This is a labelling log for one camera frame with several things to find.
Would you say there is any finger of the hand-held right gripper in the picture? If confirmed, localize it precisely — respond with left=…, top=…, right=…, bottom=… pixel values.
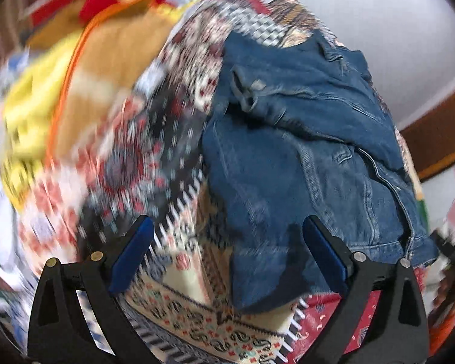
left=429, top=229, right=455, bottom=275

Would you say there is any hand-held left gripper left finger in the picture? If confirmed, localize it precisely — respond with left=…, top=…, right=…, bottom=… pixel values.
left=27, top=215, right=155, bottom=364

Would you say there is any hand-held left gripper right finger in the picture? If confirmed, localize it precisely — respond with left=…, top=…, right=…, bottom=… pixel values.
left=302, top=215, right=430, bottom=364

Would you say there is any blue denim jacket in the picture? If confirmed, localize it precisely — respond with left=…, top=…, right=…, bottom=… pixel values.
left=202, top=30, right=440, bottom=310

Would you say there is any white door with pink stickers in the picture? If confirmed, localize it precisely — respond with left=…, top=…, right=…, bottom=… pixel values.
left=421, top=159, right=455, bottom=238

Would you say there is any patchwork printed blanket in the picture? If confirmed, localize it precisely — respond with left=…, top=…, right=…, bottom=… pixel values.
left=0, top=0, right=430, bottom=364

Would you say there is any yellow cloth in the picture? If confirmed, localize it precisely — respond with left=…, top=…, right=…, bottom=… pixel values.
left=0, top=30, right=85, bottom=198

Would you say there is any brown cloth with orange edge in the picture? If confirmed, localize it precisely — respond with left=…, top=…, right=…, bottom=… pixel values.
left=26, top=8, right=187, bottom=160

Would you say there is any wooden door frame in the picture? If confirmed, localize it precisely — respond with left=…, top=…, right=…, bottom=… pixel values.
left=399, top=79, right=455, bottom=183

